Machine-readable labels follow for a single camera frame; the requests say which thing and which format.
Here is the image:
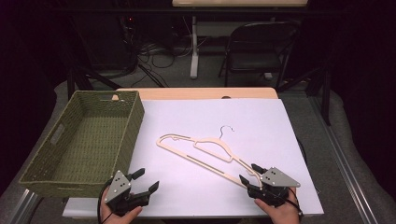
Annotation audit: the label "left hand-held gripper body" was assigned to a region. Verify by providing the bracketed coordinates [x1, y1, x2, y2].
[104, 169, 135, 217]

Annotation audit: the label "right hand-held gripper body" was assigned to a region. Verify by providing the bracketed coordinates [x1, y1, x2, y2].
[248, 166, 302, 208]

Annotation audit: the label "cream plastic clothes hanger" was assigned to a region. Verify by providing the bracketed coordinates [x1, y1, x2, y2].
[155, 125, 265, 189]

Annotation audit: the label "green woven basket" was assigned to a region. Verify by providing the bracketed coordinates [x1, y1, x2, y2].
[18, 90, 146, 199]

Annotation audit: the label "person's left hand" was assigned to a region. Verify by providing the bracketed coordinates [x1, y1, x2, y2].
[100, 186, 144, 224]

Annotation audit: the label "person's right hand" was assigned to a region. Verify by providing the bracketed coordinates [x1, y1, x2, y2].
[254, 188, 302, 224]

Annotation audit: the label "white table sheet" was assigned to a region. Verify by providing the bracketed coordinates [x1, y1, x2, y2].
[62, 98, 325, 219]

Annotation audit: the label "black metal stand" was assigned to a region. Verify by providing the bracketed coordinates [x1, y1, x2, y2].
[276, 63, 332, 127]
[65, 63, 123, 91]

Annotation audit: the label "black folding chair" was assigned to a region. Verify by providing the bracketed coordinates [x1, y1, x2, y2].
[218, 21, 302, 91]

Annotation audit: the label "white-legged desk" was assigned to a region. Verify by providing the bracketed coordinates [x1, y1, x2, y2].
[172, 0, 309, 80]

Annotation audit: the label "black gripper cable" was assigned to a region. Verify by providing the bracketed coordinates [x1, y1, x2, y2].
[286, 186, 304, 219]
[96, 177, 115, 224]

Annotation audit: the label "aluminium rail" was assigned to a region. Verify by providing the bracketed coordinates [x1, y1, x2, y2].
[5, 188, 40, 224]
[309, 95, 380, 224]

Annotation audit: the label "black floor cables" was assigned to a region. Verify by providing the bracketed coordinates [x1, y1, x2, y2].
[120, 15, 195, 89]

